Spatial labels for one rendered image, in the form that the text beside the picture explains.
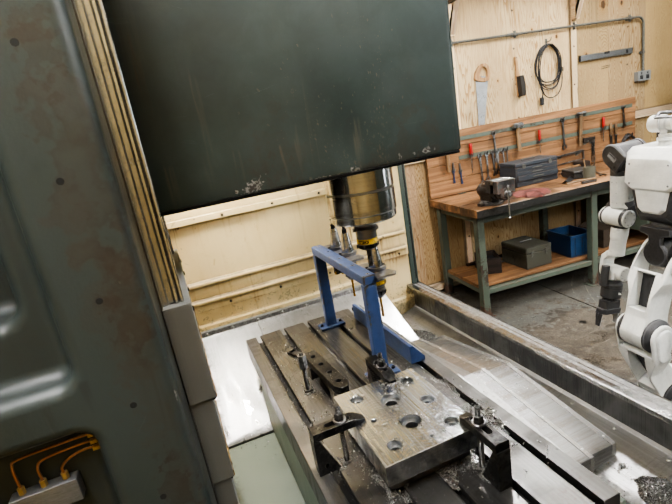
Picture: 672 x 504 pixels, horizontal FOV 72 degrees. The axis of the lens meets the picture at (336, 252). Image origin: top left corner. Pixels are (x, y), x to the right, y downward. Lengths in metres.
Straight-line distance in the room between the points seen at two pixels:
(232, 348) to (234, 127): 1.34
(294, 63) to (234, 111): 0.14
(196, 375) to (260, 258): 1.30
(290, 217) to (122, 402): 1.49
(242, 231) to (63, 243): 1.44
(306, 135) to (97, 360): 0.52
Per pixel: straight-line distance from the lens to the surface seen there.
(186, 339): 0.80
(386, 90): 0.97
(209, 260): 2.05
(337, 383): 1.33
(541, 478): 1.12
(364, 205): 1.01
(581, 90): 5.05
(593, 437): 1.56
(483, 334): 2.01
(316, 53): 0.93
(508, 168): 4.25
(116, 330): 0.68
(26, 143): 0.65
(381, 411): 1.15
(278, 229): 2.08
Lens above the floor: 1.65
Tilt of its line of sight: 15 degrees down
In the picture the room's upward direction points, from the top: 10 degrees counter-clockwise
